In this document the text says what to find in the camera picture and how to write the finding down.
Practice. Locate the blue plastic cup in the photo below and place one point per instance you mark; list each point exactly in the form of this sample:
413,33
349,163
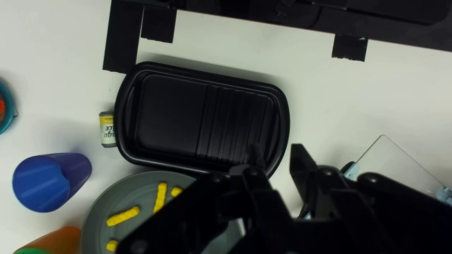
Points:
47,181

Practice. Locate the grey round plate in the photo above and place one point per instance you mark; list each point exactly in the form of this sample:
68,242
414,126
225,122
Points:
128,198

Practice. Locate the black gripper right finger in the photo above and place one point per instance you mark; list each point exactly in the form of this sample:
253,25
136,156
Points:
368,217

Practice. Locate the yellow toy fry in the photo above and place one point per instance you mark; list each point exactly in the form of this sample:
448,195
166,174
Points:
160,198
112,246
123,217
176,193

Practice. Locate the small yellow label can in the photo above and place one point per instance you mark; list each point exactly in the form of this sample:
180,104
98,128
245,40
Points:
108,129

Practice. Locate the clear plastic plate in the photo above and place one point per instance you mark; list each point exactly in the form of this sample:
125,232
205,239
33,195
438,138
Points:
396,163

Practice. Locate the black ribbed tray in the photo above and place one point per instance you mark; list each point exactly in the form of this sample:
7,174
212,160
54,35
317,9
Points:
188,122

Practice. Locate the small teal plate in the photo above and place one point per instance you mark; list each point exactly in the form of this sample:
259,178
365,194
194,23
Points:
9,122

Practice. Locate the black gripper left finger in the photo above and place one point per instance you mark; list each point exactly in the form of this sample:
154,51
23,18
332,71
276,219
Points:
226,212

